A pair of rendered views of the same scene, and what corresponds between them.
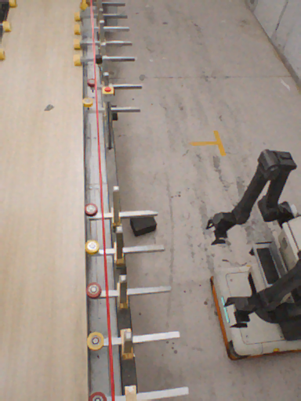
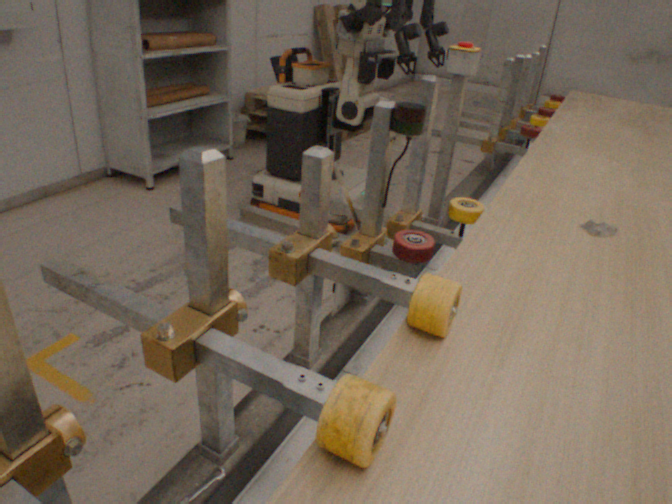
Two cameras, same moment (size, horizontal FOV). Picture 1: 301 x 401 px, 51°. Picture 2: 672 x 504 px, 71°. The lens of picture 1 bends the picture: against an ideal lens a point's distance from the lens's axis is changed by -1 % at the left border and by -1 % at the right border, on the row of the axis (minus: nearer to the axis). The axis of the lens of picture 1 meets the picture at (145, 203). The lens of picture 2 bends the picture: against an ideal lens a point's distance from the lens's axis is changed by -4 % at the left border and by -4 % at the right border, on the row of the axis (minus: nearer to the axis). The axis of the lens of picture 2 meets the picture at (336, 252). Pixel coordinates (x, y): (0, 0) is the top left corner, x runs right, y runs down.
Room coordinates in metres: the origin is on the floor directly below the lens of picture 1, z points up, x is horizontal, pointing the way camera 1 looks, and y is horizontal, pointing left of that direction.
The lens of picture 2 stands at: (3.02, 0.98, 1.33)
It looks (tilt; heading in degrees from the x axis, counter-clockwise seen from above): 28 degrees down; 219
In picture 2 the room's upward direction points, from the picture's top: 5 degrees clockwise
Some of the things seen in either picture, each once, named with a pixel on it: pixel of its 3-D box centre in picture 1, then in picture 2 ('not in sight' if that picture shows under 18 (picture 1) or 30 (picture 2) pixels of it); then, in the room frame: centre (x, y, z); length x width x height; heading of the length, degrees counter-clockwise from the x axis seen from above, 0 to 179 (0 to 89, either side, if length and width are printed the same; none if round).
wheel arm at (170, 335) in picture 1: (135, 339); (512, 110); (0.34, -0.03, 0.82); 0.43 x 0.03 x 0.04; 103
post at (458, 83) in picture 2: (109, 124); (446, 153); (1.74, 0.33, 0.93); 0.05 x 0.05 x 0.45; 13
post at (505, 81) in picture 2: (116, 211); (497, 117); (1.02, 0.17, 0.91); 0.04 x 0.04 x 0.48; 13
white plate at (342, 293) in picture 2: not in sight; (360, 271); (2.21, 0.41, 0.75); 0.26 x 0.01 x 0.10; 13
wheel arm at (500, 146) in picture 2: (123, 215); (478, 142); (1.07, 0.13, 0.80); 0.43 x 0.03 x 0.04; 103
